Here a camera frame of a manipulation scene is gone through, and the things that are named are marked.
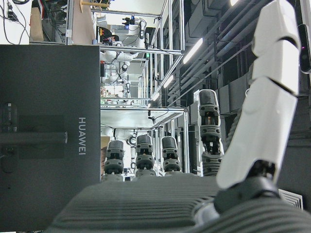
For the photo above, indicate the white ceiling vent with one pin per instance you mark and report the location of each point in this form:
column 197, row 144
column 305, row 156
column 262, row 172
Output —
column 291, row 199

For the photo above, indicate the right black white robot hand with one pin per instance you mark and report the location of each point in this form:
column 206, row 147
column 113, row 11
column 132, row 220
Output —
column 145, row 206

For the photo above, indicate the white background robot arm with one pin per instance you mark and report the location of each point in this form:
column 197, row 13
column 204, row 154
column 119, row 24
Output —
column 126, row 57

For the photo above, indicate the wooden board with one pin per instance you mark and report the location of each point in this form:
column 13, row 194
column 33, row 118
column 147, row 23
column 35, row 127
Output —
column 82, row 26

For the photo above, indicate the black depth camera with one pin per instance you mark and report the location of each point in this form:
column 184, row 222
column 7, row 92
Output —
column 305, row 48

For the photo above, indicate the long ceiling light tube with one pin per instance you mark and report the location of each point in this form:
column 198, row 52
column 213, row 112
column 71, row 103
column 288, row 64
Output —
column 193, row 50

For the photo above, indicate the black monitor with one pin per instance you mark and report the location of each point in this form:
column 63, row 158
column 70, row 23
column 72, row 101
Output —
column 48, row 85

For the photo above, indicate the aluminium frame shelving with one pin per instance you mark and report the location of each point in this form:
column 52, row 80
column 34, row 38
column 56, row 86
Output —
column 170, row 51

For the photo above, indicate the short ceiling light tube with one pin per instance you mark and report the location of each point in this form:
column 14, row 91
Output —
column 168, row 81

